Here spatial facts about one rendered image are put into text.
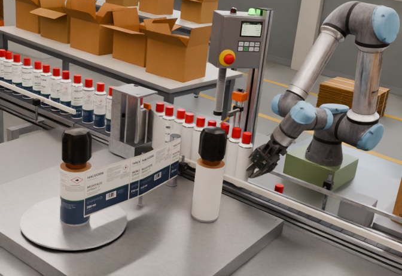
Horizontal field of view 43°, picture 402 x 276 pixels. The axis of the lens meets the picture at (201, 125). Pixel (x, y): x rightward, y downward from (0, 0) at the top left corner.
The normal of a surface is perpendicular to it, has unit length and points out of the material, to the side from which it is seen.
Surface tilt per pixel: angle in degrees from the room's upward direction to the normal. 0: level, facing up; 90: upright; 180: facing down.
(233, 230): 0
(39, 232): 0
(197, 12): 90
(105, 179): 90
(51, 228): 0
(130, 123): 90
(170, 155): 90
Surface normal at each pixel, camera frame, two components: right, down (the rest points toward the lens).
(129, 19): 0.75, 0.03
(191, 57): 0.81, 0.28
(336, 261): 0.10, -0.94
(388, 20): 0.63, 0.20
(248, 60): 0.32, 0.36
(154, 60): -0.57, 0.22
